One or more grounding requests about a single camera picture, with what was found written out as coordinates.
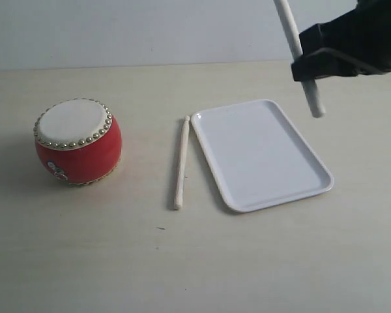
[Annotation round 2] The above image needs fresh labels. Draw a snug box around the small red drum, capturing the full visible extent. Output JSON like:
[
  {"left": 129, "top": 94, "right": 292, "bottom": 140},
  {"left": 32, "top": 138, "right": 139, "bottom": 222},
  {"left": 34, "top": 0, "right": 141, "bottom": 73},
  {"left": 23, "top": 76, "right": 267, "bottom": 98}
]
[{"left": 33, "top": 98, "right": 123, "bottom": 185}]

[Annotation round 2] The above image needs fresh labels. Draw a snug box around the white wooden drumstick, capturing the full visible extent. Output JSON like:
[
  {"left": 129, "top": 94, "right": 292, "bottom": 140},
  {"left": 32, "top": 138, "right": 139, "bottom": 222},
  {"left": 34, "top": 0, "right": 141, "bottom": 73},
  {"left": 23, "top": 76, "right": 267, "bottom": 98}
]
[
  {"left": 274, "top": 0, "right": 326, "bottom": 118},
  {"left": 174, "top": 115, "right": 190, "bottom": 210}
]

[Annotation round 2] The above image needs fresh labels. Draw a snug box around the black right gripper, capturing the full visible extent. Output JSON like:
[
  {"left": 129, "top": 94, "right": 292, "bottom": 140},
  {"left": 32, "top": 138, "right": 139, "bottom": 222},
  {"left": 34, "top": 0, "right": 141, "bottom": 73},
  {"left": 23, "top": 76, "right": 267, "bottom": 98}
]
[{"left": 291, "top": 1, "right": 391, "bottom": 82}]

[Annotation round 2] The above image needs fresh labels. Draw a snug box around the white plastic tray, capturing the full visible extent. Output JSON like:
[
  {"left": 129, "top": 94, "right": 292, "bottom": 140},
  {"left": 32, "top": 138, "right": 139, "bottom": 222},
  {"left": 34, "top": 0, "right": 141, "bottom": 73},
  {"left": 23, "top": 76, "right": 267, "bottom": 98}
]
[{"left": 191, "top": 99, "right": 334, "bottom": 213}]

